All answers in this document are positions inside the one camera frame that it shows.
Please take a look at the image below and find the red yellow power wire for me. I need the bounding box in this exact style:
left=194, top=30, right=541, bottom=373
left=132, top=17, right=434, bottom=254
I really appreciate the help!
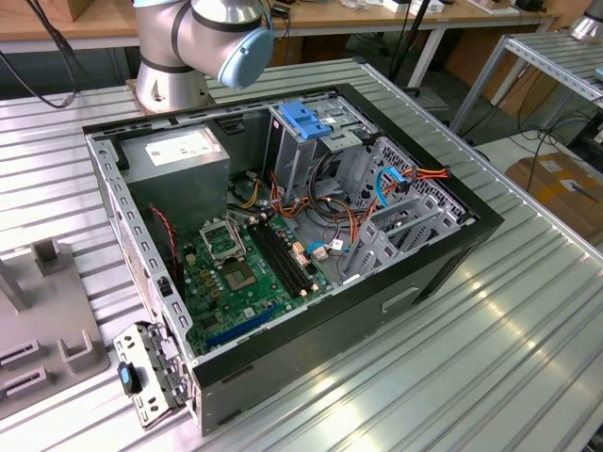
left=399, top=164, right=453, bottom=194

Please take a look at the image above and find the metal disk bay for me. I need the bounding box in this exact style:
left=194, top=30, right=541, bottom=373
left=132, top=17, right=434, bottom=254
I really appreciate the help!
left=338, top=136, right=477, bottom=286

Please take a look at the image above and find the black RAM slot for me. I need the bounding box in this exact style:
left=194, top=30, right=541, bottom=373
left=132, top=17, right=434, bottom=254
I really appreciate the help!
left=255, top=223, right=305, bottom=295
left=261, top=220, right=311, bottom=292
left=250, top=225, right=300, bottom=298
left=267, top=218, right=316, bottom=288

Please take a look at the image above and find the metal drive cage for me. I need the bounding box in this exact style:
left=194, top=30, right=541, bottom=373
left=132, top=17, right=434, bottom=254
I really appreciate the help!
left=262, top=89, right=381, bottom=199

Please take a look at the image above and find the metal socket cover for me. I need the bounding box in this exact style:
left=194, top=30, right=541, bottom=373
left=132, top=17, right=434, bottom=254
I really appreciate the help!
left=200, top=218, right=247, bottom=266

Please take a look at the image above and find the green motherboard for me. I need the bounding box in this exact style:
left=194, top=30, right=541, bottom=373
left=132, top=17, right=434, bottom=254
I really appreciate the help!
left=181, top=214, right=334, bottom=357

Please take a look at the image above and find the blue drive bay latch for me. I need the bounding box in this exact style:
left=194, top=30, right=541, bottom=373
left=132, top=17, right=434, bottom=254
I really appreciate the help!
left=277, top=101, right=334, bottom=141

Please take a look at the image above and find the black open PC case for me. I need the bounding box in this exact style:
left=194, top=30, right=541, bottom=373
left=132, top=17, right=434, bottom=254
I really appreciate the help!
left=82, top=82, right=505, bottom=437

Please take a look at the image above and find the blue expansion slot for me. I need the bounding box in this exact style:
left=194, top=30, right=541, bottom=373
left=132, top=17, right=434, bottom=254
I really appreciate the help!
left=205, top=303, right=279, bottom=349

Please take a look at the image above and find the grey power supply unit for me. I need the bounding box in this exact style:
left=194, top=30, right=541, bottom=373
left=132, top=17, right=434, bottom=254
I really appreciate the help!
left=120, top=124, right=232, bottom=236

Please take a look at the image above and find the black case fan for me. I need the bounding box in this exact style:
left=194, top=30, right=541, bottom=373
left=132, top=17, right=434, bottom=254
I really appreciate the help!
left=149, top=205, right=184, bottom=289

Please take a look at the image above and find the black stand pole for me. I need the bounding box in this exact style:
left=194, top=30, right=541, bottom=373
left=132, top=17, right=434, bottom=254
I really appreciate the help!
left=389, top=0, right=431, bottom=90

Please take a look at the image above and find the black clip with blue button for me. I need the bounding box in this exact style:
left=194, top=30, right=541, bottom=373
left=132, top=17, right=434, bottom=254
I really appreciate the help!
left=116, top=361, right=142, bottom=396

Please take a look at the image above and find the large brown cardboard box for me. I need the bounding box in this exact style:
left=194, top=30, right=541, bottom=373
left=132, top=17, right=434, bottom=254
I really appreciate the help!
left=445, top=27, right=562, bottom=117

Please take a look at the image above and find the cardboard box with labels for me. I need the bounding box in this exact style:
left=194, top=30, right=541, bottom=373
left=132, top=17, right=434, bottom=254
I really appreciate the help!
left=503, top=150, right=603, bottom=241

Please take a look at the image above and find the grey parts rack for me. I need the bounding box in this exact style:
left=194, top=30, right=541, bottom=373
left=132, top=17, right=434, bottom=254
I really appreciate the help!
left=0, top=237, right=112, bottom=415

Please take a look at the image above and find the wooden box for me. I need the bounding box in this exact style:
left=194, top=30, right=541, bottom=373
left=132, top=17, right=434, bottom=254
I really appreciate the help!
left=68, top=0, right=98, bottom=23

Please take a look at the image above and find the short pale blue board wire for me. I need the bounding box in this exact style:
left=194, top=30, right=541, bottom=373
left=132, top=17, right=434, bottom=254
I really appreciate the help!
left=303, top=240, right=331, bottom=260

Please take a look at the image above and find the orange red wire bundle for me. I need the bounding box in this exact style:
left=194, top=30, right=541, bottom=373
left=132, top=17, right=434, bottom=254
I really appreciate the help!
left=270, top=169, right=378, bottom=246

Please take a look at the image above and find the black wire bundle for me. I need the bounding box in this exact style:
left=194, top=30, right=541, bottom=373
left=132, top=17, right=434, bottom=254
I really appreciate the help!
left=309, top=149, right=350, bottom=202

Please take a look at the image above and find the yellow wire bundle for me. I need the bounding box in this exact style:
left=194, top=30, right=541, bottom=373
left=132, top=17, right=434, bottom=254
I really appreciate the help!
left=240, top=180, right=261, bottom=209

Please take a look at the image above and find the red black twisted wire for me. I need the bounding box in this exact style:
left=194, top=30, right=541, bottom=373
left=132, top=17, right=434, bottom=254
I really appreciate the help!
left=147, top=202, right=179, bottom=279

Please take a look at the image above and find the metal hinged slot bracket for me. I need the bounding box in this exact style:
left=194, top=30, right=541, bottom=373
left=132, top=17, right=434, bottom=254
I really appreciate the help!
left=112, top=319, right=197, bottom=432

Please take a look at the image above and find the arm cable with plug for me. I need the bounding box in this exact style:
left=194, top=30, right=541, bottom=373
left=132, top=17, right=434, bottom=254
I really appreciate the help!
left=0, top=0, right=81, bottom=110

